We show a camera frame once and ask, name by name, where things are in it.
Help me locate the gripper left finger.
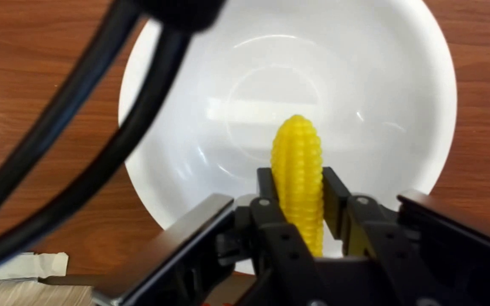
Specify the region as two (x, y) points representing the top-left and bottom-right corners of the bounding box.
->
(93, 167), (328, 306)

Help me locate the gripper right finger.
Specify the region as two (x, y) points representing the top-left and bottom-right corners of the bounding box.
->
(322, 167), (490, 306)

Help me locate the yellow corn toy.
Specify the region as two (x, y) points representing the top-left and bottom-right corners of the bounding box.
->
(270, 114), (325, 258)

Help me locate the white bowl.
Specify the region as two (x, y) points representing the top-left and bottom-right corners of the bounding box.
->
(118, 0), (459, 275)

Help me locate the white paper scrap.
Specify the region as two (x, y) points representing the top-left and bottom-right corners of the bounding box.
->
(0, 252), (69, 281)

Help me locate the pale wood-grain board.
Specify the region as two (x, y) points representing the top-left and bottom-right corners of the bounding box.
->
(0, 278), (95, 306)

